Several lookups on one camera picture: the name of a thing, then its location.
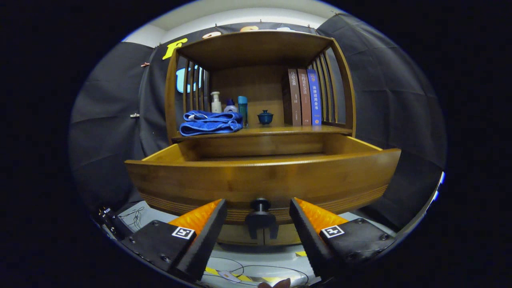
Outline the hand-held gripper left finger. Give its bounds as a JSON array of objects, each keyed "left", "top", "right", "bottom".
[{"left": 121, "top": 199, "right": 228, "bottom": 282}]

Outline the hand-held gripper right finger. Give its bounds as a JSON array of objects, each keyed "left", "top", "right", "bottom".
[{"left": 289, "top": 197, "right": 396, "bottom": 280}]

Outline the wooden cabinet door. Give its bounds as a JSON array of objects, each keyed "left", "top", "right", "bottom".
[
  {"left": 218, "top": 224, "right": 264, "bottom": 246},
  {"left": 264, "top": 234, "right": 301, "bottom": 245}
]

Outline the wooden countertop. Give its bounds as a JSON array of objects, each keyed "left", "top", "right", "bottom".
[{"left": 172, "top": 124, "right": 352, "bottom": 142}]

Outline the wooden cabinet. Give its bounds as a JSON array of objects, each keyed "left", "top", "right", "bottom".
[{"left": 165, "top": 30, "right": 356, "bottom": 246}]

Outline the black yellow floor tape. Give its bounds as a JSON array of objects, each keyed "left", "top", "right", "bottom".
[{"left": 205, "top": 266, "right": 280, "bottom": 282}]

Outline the small black device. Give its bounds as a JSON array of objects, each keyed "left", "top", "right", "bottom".
[{"left": 98, "top": 207, "right": 134, "bottom": 240}]

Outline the blue folded towel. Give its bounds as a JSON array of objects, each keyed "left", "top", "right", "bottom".
[{"left": 179, "top": 110, "right": 244, "bottom": 137}]

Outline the teal clear bottle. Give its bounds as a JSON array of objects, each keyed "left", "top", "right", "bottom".
[{"left": 238, "top": 96, "right": 248, "bottom": 128}]

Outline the reddish brown book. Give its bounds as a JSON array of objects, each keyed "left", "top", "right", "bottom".
[{"left": 297, "top": 68, "right": 312, "bottom": 126}]

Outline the blue book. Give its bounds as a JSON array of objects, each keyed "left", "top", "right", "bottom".
[{"left": 307, "top": 68, "right": 322, "bottom": 126}]

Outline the dark brown book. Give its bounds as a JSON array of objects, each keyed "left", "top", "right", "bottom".
[{"left": 282, "top": 69, "right": 302, "bottom": 127}]

